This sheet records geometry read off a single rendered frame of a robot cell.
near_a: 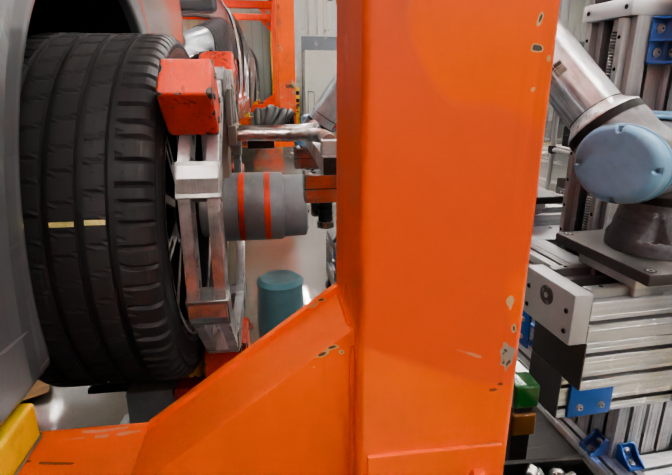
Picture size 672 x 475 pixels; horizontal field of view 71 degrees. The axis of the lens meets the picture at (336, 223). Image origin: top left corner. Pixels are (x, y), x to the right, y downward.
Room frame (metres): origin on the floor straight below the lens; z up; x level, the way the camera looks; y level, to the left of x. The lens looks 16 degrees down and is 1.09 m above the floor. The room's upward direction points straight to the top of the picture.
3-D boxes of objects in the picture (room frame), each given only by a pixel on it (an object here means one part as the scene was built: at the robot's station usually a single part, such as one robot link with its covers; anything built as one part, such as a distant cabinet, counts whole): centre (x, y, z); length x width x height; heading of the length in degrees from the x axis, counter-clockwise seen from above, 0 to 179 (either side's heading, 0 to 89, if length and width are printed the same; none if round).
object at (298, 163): (1.14, 0.06, 0.93); 0.09 x 0.05 x 0.05; 98
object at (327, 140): (0.86, 0.10, 1.03); 0.19 x 0.18 x 0.11; 98
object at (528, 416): (0.63, -0.29, 0.59); 0.04 x 0.04 x 0.04; 8
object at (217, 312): (0.94, 0.24, 0.85); 0.54 x 0.07 x 0.54; 8
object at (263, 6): (10.54, 2.62, 2.55); 2.58 x 0.12 x 0.40; 98
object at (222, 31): (3.92, 0.93, 1.36); 0.71 x 0.30 x 0.51; 8
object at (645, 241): (0.79, -0.56, 0.87); 0.15 x 0.15 x 0.10
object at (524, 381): (0.63, -0.29, 0.64); 0.04 x 0.04 x 0.04; 8
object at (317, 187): (0.80, 0.01, 0.93); 0.09 x 0.05 x 0.05; 98
